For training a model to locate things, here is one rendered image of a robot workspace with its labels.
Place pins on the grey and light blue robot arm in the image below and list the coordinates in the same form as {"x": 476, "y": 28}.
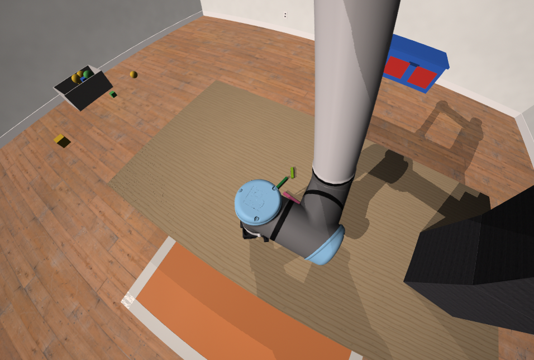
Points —
{"x": 351, "y": 45}

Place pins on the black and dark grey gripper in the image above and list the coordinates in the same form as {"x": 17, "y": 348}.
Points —
{"x": 247, "y": 235}

